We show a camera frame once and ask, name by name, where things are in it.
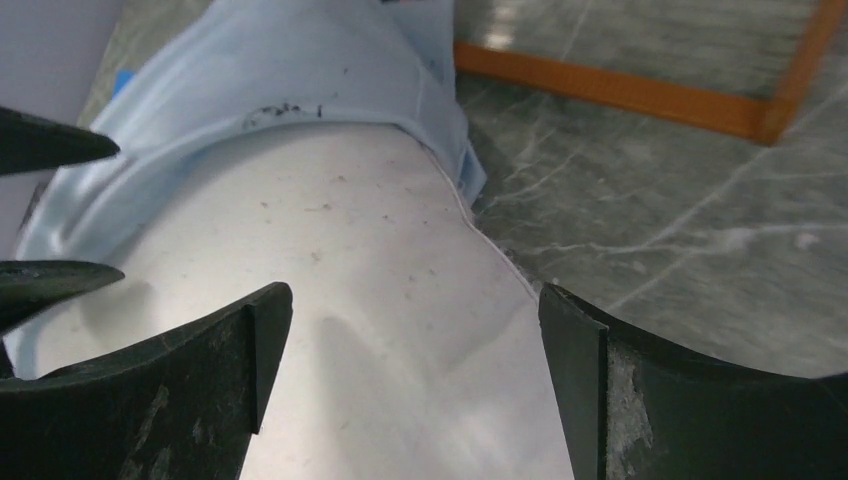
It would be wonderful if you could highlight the blue flat board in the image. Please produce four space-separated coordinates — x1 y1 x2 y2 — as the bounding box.
111 70 135 98

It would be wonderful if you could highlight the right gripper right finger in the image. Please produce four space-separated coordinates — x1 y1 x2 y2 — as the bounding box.
538 284 847 479

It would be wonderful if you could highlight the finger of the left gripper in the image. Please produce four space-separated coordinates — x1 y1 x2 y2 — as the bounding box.
1 107 120 176
1 260 125 332

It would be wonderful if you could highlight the wooden shelf rack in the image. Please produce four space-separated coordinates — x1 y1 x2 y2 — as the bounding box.
453 0 847 146

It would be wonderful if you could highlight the light blue pillowcase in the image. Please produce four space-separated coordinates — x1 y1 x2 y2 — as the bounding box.
3 0 488 380

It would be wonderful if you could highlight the white pillow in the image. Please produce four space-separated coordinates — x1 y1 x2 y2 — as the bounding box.
10 124 572 479

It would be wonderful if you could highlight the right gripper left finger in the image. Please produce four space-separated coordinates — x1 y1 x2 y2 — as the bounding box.
1 282 292 479

